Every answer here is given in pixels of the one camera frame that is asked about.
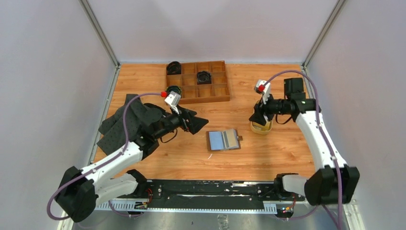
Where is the brown leather card holder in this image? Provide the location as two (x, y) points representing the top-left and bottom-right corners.
(206, 129), (243, 152)

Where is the black coiled belt top-left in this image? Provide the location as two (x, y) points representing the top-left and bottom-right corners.
(166, 61), (181, 75)

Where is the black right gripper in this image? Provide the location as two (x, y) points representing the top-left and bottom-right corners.
(248, 91), (289, 126)

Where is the wooden compartment tray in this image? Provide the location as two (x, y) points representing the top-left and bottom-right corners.
(165, 60), (231, 104)

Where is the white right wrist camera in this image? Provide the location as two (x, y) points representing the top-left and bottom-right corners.
(254, 80), (271, 104)

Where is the black-green coiled belt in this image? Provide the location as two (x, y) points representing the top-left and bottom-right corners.
(166, 85), (182, 95)

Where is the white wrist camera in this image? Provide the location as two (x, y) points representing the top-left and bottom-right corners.
(254, 80), (271, 104)
(164, 92), (181, 115)

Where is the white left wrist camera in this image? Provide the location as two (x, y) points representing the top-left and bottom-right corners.
(164, 92), (181, 115)

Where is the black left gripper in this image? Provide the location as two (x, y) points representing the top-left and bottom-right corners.
(154, 105), (208, 140)

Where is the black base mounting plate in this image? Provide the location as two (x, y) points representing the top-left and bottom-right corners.
(96, 180), (306, 214)

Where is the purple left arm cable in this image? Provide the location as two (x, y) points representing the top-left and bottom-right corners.
(46, 92), (167, 220)

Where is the black coiled belt middle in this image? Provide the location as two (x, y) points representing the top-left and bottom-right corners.
(196, 71), (212, 85)

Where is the dark grey dotted cloth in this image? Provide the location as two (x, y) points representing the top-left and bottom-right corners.
(97, 94), (168, 155)

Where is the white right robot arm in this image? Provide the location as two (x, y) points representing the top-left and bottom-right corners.
(249, 78), (360, 206)

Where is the yellow oval card tray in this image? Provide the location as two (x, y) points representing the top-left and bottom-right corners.
(250, 121), (273, 135)

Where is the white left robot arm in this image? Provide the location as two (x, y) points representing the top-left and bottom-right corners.
(50, 104), (209, 223)

